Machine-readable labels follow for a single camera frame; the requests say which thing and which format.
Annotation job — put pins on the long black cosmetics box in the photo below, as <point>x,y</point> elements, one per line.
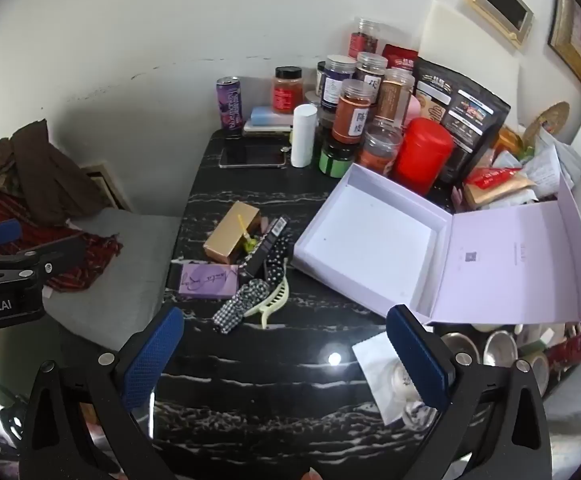
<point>265,250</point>

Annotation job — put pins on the red plaid cloth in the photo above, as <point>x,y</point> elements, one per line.
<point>85,260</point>

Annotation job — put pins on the orange snack packet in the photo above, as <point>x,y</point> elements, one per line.
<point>507,140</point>

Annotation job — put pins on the red label jar black lid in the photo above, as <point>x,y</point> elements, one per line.
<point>287,92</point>

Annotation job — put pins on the small dark jar black lid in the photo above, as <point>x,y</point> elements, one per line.
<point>321,80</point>

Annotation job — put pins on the tall jar of dried berries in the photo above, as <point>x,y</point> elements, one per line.
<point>363,40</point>

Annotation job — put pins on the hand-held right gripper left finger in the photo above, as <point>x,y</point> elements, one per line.
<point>153,355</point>

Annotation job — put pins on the purple label jar grey lid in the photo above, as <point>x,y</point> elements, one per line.
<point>335,85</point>

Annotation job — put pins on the short clear jar red label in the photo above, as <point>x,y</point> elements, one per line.
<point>378,155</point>

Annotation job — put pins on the tan paper pouch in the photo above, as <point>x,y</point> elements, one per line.
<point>500,195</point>

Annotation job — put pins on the purple drink can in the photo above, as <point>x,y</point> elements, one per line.
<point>229,105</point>

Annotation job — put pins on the lavender gift box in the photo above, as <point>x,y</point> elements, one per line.
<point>370,240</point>

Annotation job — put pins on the brown label clear jar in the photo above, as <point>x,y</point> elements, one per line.
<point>393,95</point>

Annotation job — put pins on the round woven mat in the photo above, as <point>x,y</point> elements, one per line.
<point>550,115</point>

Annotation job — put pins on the metal bowl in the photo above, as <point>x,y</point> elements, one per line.
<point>460,347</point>
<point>500,347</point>

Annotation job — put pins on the white tissue packet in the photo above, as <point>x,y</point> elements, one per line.
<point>375,360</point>

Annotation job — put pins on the gingham cream claw hair clip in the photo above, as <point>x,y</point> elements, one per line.
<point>240,305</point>

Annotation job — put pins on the white foam board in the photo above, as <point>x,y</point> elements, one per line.
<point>470,45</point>

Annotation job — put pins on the grey cushion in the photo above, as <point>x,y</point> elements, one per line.
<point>120,270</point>

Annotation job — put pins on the tan flat case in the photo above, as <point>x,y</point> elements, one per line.
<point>265,131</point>

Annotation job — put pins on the red canister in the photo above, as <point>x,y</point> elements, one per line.
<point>420,155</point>

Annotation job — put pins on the beige tape roll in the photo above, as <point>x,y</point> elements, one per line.
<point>532,367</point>

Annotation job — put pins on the gold cardboard box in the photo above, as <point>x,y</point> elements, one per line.
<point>230,235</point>

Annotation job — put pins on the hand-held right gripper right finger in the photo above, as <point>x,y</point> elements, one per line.
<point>420,365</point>

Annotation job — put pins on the white plastic bottle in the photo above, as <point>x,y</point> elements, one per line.
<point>303,135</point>

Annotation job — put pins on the red pouch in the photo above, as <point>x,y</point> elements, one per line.
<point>400,55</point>

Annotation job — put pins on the polka dot hair clip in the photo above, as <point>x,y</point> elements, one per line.
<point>275,270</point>

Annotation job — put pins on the small purple box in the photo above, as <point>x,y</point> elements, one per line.
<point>205,280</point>

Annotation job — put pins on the green jar black lid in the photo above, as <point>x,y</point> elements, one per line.
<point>335,162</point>

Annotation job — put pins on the smartphone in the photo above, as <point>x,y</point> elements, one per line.
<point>250,156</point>

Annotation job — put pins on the red sachet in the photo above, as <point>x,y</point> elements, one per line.
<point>490,177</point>

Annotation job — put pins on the printed paper sheets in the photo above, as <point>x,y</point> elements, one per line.
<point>555,165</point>

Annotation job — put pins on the wooden frame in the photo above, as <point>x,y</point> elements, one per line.
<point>108,185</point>

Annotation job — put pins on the dark jar white label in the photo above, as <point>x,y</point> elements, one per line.
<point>370,67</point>

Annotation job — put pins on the red printed box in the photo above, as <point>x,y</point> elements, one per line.
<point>577,340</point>

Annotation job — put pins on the orange powder jar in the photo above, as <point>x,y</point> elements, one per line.
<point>350,120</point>

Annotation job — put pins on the black stand-up pouch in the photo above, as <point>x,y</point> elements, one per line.
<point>460,110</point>

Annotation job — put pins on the pink round container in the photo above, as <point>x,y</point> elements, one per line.
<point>413,110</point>

